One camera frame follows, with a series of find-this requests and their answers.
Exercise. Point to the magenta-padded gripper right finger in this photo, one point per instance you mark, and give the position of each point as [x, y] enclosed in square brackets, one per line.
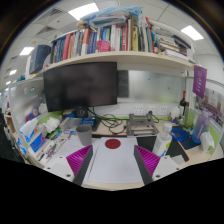
[149, 161]

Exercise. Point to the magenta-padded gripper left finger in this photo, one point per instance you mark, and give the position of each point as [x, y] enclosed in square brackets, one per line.
[77, 161]

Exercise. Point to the translucent purple water bottle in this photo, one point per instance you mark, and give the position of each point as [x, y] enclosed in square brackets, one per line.
[201, 128]

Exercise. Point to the printed white paper sheet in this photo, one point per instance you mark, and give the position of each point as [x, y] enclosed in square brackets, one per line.
[71, 148]

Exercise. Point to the black desk mat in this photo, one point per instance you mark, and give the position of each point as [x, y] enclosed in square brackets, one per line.
[176, 150]

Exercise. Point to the clear plastic box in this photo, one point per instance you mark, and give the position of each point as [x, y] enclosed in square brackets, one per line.
[70, 124]

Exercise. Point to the flat round red coaster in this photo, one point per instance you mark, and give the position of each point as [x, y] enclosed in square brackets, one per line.
[112, 143]

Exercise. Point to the blue circuit board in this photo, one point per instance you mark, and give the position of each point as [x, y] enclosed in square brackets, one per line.
[89, 121]

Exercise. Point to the white tissue stack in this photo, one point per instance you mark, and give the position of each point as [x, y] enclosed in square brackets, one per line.
[51, 125]

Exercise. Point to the blue tissue box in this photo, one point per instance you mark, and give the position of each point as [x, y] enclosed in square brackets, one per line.
[36, 141]

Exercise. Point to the white plastic bag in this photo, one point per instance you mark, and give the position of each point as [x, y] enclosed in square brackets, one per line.
[207, 141]

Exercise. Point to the dark wine bottle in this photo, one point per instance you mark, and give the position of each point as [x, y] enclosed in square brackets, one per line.
[183, 103]

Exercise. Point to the black computer monitor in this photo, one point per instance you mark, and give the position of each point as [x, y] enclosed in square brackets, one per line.
[80, 85]

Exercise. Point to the purple hanging banner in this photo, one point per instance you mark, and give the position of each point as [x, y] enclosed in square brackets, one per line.
[200, 81]

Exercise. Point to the ceiling light panels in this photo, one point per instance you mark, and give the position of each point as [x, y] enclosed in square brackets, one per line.
[83, 11]

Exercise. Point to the white wall outlet panel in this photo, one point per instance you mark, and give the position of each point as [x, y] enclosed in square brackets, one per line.
[150, 110]

